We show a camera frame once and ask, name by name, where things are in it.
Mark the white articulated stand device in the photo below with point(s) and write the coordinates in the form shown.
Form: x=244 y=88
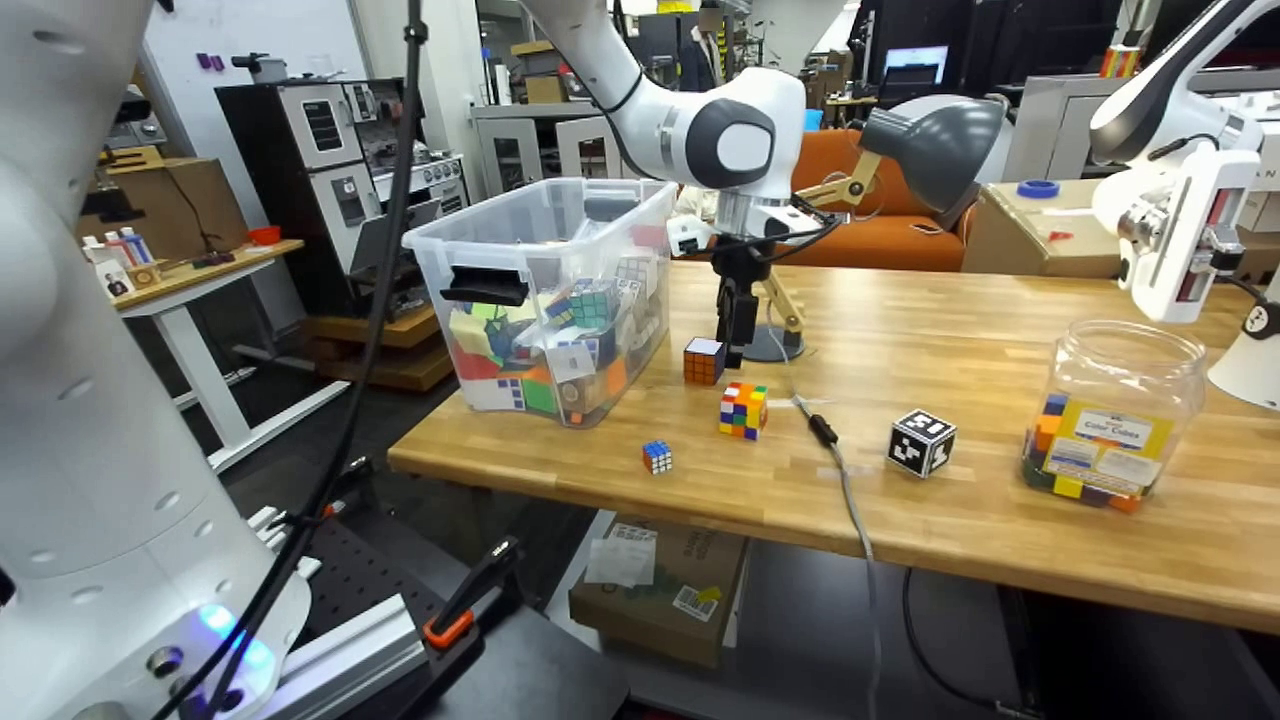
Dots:
x=1174 y=227

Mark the white side table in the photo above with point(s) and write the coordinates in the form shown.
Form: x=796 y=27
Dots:
x=202 y=347

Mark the low wooden shelf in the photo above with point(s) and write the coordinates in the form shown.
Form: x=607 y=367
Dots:
x=402 y=353

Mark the small white bottle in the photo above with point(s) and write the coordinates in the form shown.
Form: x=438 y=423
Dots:
x=134 y=246
x=111 y=272

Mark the aluminium extrusion rail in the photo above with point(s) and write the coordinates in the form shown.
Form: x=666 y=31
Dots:
x=345 y=652

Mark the multicolour scrambled Rubik's cube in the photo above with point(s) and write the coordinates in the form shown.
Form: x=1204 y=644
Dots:
x=742 y=409

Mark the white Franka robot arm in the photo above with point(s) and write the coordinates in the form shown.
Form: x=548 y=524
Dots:
x=721 y=135

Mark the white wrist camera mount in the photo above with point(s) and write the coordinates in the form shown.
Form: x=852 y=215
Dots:
x=772 y=222

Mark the small blue Rubik's cube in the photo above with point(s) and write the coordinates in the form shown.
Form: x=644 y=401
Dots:
x=656 y=456

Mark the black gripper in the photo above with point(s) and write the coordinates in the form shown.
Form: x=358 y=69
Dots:
x=742 y=256

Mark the brown cardboard box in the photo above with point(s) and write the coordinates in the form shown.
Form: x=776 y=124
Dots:
x=175 y=201

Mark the flat cardboard box with labels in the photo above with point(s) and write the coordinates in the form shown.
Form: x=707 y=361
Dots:
x=661 y=602

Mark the grey cabinet with glass doors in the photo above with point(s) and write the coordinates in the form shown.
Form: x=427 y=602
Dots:
x=562 y=141

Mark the dark computer monitor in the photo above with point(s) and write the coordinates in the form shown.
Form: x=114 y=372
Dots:
x=918 y=64

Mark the wooden desk lamp grey shade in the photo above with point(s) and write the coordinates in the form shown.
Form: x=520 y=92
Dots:
x=932 y=141

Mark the orange sofa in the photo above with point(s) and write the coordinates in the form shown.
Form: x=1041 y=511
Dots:
x=882 y=243

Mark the black camera on stand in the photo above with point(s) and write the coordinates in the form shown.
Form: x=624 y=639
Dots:
x=105 y=205

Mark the small red item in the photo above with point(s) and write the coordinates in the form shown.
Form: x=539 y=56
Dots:
x=264 y=232

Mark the clear plastic jar with cubes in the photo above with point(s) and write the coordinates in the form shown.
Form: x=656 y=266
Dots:
x=1113 y=417

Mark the blue round lid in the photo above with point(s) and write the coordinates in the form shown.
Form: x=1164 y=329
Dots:
x=1036 y=190

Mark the orange and white Rubik's cube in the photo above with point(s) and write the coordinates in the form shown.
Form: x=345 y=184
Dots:
x=707 y=361

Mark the tan box with red marks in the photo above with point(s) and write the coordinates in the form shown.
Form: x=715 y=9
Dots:
x=1024 y=232

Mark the black white tag cube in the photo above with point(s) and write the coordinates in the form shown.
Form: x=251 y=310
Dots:
x=921 y=443

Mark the black and white equipment cabinet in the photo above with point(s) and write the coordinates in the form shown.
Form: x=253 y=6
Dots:
x=320 y=135

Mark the clear plastic storage box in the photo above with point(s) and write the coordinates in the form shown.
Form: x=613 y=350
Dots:
x=442 y=255

